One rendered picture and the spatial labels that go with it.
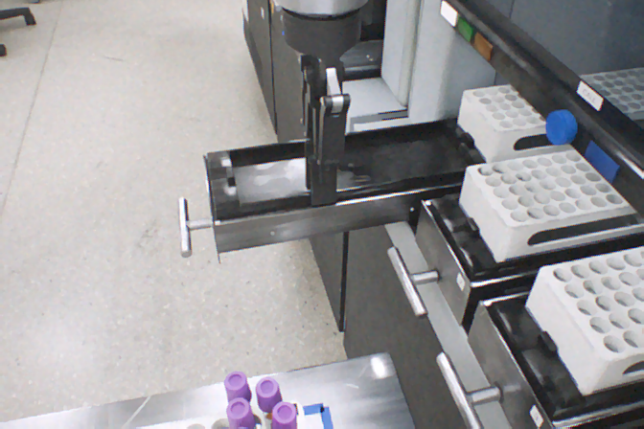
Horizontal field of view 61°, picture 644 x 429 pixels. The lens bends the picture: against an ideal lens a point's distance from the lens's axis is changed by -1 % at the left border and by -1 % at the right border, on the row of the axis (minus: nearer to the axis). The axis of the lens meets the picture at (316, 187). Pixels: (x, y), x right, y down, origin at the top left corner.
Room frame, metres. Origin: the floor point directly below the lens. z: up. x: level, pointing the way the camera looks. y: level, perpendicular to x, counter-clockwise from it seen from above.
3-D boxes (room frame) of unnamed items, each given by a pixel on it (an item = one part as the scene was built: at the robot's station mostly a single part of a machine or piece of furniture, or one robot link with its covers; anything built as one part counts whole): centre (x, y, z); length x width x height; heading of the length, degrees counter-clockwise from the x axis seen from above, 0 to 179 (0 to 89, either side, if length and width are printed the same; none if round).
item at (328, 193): (0.48, -0.01, 0.84); 0.03 x 0.01 x 0.07; 104
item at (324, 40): (0.50, 0.00, 1.00); 0.08 x 0.07 x 0.09; 14
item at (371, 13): (0.98, -0.09, 0.85); 0.12 x 0.02 x 0.06; 14
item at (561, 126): (0.39, -0.21, 0.98); 0.03 x 0.01 x 0.03; 14
